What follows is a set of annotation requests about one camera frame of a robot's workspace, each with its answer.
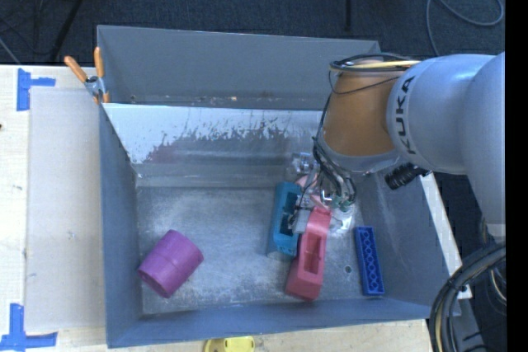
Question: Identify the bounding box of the teal hollow block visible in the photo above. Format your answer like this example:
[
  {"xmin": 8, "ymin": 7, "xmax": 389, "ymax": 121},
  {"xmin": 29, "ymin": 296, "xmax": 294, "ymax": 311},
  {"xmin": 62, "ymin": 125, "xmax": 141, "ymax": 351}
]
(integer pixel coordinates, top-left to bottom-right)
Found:
[{"xmin": 265, "ymin": 181, "xmax": 305, "ymax": 261}]

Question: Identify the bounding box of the blue flat block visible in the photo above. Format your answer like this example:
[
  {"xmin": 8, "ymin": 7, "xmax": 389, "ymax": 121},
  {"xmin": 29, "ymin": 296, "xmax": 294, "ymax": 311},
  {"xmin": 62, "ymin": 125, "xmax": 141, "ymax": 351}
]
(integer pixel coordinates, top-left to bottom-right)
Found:
[{"xmin": 353, "ymin": 226, "xmax": 386, "ymax": 298}]

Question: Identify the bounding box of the pale wood flat board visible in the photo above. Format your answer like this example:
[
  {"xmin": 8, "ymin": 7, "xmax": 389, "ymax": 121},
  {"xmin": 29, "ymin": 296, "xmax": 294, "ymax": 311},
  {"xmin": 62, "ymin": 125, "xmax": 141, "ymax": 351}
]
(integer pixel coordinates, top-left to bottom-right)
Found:
[{"xmin": 23, "ymin": 86, "xmax": 109, "ymax": 338}]

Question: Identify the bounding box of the black cylinder on white bracket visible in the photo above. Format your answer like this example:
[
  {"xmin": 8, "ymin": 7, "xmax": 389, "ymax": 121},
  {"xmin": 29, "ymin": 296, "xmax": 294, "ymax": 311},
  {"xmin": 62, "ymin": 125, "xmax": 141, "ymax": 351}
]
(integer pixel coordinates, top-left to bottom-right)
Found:
[{"xmin": 384, "ymin": 162, "xmax": 431, "ymax": 191}]

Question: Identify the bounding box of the grey metal bin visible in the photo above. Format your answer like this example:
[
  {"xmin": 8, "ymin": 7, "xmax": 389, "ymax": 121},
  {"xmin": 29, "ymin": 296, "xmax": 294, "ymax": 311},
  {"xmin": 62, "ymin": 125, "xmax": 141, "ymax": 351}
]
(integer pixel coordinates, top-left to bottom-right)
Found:
[{"xmin": 95, "ymin": 24, "xmax": 474, "ymax": 350}]

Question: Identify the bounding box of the clear glass thing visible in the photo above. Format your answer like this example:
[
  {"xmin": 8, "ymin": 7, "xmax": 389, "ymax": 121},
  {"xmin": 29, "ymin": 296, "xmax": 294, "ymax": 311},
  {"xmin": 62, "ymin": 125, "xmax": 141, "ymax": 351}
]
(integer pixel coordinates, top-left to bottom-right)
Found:
[{"xmin": 328, "ymin": 204, "xmax": 356, "ymax": 237}]

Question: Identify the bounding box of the purple cylinder cup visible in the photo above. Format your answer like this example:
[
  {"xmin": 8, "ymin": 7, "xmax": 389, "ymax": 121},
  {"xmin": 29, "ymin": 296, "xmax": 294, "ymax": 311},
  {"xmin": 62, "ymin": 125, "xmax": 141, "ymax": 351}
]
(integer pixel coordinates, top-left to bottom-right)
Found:
[{"xmin": 136, "ymin": 228, "xmax": 205, "ymax": 299}]

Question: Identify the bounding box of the pink hollow block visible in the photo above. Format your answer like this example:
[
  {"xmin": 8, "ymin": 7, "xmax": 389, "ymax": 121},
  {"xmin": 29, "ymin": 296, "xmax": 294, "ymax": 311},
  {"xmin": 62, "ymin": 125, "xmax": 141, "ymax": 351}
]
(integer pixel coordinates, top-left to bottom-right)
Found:
[{"xmin": 284, "ymin": 206, "xmax": 333, "ymax": 303}]

